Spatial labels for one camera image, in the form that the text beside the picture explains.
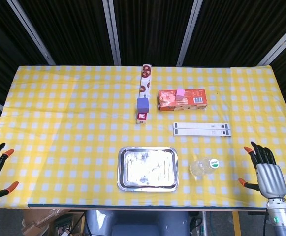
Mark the yellow checked tablecloth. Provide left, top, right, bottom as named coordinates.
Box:
left=0, top=65, right=286, bottom=209

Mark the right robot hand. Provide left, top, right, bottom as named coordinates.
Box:
left=238, top=141, right=286, bottom=199

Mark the transparent plastic bottle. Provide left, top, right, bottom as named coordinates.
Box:
left=188, top=157, right=220, bottom=179

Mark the purple cube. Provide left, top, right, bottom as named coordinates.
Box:
left=136, top=97, right=150, bottom=113

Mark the steel tray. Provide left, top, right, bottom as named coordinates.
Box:
left=117, top=146, right=180, bottom=192

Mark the brown cardboard box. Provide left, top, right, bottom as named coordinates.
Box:
left=21, top=208, right=84, bottom=236

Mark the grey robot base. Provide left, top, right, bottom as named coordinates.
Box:
left=85, top=210, right=190, bottom=236

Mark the long white cookie box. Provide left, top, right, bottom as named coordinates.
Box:
left=135, top=64, right=153, bottom=125

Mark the white flat strip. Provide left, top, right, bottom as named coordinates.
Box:
left=173, top=128, right=232, bottom=137
left=172, top=122, right=230, bottom=130

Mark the orange cardboard box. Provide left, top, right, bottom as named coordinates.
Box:
left=157, top=88, right=208, bottom=112

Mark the grey metal table leg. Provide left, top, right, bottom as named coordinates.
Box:
left=201, top=210, right=209, bottom=236

